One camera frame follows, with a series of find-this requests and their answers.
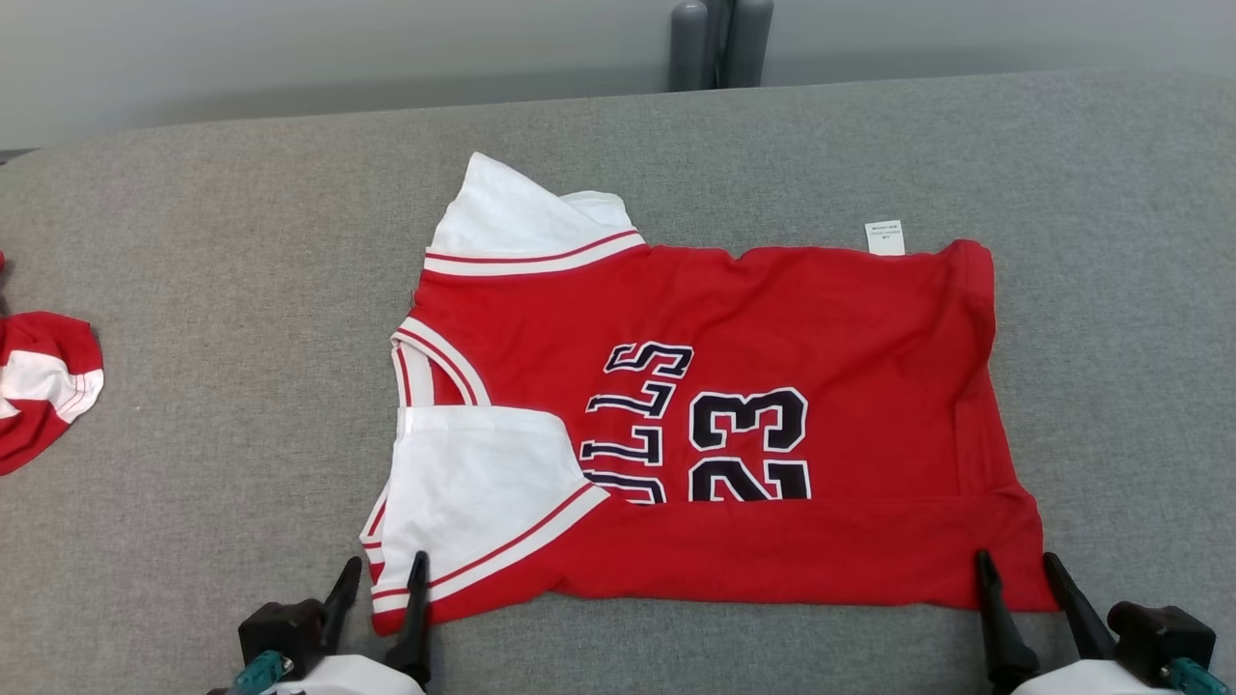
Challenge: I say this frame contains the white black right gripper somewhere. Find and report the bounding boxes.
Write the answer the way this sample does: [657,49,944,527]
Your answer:
[973,549,1185,695]

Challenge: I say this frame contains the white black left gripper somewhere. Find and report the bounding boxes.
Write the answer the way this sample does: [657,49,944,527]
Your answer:
[261,550,433,695]

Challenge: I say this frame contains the red jersey with number 23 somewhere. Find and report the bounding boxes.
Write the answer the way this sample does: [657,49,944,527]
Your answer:
[359,152,1060,636]

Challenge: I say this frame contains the red shorts with white stripes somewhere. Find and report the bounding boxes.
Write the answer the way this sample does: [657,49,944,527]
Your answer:
[0,249,105,476]

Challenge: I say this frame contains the teal plug camera cable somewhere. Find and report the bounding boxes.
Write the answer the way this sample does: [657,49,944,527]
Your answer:
[1159,656,1232,695]
[230,650,294,695]

